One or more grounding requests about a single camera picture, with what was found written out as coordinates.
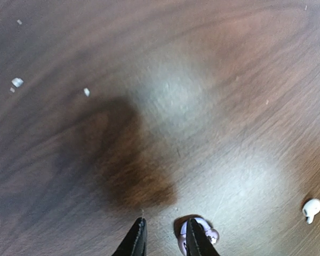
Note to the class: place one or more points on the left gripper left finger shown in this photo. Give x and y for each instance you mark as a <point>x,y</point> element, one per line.
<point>135,241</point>

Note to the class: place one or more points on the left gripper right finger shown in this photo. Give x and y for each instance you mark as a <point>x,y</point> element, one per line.
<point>197,242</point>

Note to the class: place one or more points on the white earbud upper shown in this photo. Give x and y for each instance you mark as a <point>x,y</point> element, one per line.
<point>310,209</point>

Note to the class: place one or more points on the purple earbud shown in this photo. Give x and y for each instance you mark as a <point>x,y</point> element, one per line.
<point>211,233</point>

